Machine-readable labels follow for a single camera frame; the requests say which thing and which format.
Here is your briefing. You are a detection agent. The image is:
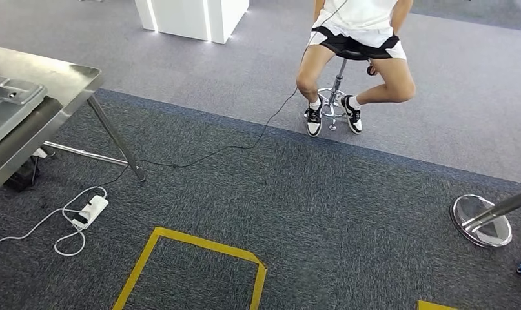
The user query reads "white power cable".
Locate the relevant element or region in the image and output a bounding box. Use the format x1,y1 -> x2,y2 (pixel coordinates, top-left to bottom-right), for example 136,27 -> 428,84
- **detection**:
0,185 -> 108,258

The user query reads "white power strip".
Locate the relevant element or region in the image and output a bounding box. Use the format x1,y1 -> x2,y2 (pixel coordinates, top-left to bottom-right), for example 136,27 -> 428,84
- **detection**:
71,194 -> 110,231

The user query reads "steel workbench table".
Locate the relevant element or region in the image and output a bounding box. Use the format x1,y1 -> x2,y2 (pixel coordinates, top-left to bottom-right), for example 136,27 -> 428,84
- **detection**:
0,44 -> 148,202

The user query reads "stamped grey metal panel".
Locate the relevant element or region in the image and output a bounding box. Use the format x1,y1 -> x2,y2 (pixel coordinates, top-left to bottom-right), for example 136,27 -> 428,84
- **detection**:
0,73 -> 48,154

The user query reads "chrome stool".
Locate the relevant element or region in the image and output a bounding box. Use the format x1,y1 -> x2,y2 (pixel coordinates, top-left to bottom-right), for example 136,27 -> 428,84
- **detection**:
303,50 -> 378,132

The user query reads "yellow floor tape square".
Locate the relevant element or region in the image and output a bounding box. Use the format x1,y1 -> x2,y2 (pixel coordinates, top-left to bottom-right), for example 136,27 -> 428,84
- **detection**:
417,300 -> 458,310

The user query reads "person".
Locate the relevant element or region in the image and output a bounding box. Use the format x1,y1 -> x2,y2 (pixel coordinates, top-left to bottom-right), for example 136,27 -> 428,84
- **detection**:
295,0 -> 417,138

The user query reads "chrome barrier stanchion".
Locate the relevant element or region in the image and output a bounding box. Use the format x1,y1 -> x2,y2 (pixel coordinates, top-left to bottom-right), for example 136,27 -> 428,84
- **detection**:
449,186 -> 521,249

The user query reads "thin black floor cable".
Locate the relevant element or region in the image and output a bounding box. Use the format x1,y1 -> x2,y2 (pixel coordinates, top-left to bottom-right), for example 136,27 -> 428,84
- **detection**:
95,0 -> 351,189

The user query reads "white lit plinth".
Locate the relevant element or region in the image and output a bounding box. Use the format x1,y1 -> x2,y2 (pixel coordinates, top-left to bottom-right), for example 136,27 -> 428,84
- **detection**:
134,0 -> 250,45

